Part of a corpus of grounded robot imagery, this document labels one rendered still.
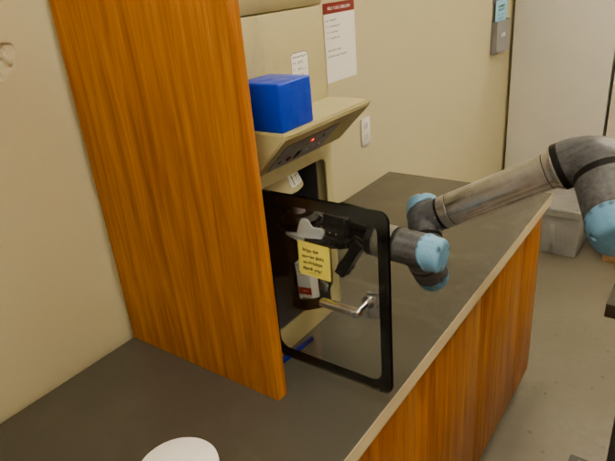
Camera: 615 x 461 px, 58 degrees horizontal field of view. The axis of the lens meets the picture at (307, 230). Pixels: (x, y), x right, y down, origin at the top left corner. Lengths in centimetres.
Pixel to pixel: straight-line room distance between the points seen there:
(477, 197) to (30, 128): 96
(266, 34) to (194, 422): 81
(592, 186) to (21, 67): 114
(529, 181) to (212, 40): 67
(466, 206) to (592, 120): 285
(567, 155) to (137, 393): 104
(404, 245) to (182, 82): 54
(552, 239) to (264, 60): 300
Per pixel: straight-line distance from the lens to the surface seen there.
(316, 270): 111
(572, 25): 399
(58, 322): 147
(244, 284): 114
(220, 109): 101
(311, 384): 130
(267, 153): 107
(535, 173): 121
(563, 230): 386
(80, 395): 144
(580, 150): 117
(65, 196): 140
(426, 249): 114
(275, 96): 103
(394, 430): 141
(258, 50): 115
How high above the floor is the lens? 177
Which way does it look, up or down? 24 degrees down
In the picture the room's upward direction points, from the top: 5 degrees counter-clockwise
